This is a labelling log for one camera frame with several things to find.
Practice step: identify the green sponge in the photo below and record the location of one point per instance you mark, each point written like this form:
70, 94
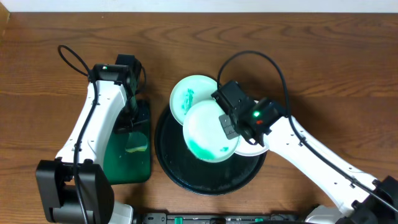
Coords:
136, 142

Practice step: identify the black round tray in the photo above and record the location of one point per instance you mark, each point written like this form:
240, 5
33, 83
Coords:
194, 175

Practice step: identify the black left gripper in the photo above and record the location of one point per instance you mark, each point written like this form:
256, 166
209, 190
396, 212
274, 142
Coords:
131, 125

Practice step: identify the black rectangular sponge tray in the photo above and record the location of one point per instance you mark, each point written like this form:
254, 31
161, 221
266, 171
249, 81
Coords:
121, 167

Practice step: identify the mint plate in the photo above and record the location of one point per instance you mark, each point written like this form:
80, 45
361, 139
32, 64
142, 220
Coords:
188, 92
204, 135

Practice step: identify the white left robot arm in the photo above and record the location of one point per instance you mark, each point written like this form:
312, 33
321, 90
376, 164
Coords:
73, 187

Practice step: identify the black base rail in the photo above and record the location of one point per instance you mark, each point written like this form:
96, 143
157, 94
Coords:
163, 218

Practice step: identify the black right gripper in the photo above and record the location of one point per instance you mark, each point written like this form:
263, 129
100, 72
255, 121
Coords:
231, 130

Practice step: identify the white plate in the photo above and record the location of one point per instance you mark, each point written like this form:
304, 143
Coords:
245, 149

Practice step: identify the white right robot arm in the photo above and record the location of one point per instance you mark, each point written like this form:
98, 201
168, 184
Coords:
358, 197

